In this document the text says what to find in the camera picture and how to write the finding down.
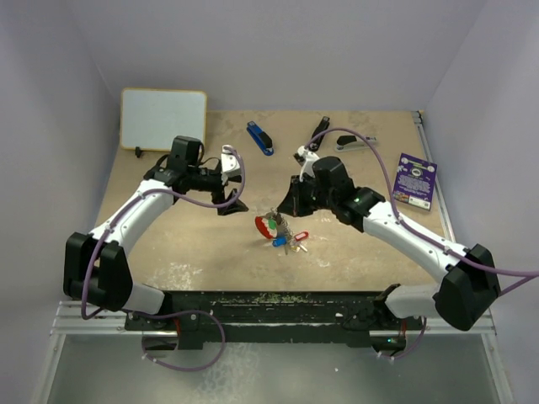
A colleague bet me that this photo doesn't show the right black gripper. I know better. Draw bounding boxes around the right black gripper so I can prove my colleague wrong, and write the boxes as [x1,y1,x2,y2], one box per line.
[278,174,336,217]

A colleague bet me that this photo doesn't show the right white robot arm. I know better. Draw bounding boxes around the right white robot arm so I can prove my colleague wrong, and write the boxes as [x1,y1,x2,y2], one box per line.
[277,150,500,331]

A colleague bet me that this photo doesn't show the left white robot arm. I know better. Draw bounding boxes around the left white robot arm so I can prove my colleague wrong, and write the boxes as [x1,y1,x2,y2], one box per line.
[63,136,247,330]

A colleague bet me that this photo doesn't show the key with red tag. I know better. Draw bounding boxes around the key with red tag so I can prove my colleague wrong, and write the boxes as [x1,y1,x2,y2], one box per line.
[293,231,309,242]

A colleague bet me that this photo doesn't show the key with blue tag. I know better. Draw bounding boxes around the key with blue tag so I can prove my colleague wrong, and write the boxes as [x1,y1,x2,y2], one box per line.
[272,237,287,247]

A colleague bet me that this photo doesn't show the key with yellow tag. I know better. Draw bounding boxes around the key with yellow tag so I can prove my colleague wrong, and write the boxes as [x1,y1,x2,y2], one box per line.
[292,244,308,253]

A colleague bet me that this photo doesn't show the blue stapler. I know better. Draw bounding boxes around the blue stapler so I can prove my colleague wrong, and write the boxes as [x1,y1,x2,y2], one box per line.
[247,121,274,157]

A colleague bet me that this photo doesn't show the grey black stapler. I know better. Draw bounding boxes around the grey black stapler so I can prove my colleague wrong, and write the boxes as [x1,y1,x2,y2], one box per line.
[334,135,378,152]

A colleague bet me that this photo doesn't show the purple card package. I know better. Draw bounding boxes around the purple card package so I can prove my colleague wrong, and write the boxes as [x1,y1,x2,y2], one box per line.
[392,153,438,211]

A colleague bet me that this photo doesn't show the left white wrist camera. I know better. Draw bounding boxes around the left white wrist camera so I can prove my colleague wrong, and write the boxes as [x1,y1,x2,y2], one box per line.
[220,145,243,184]

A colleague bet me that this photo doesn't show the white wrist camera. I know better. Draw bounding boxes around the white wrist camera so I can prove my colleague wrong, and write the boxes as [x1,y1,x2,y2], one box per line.
[293,146,320,182]
[220,145,243,184]

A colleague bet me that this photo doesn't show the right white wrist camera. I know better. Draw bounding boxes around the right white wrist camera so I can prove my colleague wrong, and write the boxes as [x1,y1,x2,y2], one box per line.
[293,146,320,182]

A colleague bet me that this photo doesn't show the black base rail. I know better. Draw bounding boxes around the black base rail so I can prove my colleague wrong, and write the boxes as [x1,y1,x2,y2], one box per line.
[125,290,422,352]

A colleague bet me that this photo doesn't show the small whiteboard yellow frame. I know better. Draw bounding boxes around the small whiteboard yellow frame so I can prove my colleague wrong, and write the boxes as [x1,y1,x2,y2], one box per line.
[120,88,207,152]

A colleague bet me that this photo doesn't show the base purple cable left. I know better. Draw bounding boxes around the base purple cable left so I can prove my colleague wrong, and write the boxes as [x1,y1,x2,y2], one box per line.
[141,311,227,372]

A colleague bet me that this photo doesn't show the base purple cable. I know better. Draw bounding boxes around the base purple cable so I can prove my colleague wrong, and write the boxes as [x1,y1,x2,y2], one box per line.
[141,311,227,372]
[376,315,427,362]

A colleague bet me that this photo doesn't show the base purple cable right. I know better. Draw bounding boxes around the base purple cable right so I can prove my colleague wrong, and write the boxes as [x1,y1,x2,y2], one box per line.
[376,315,427,362]

